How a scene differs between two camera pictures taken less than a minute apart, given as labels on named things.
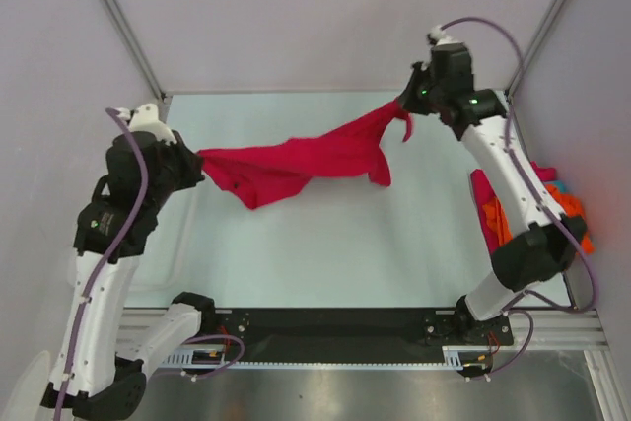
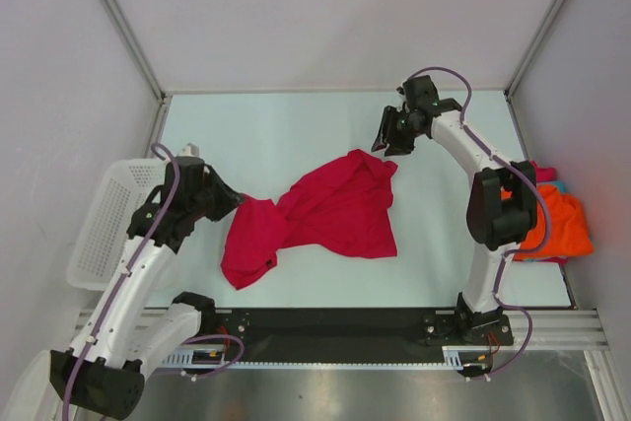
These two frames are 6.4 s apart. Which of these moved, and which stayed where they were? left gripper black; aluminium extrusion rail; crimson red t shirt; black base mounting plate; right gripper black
Moved: right gripper black; left gripper black; crimson red t shirt
Stayed: aluminium extrusion rail; black base mounting plate
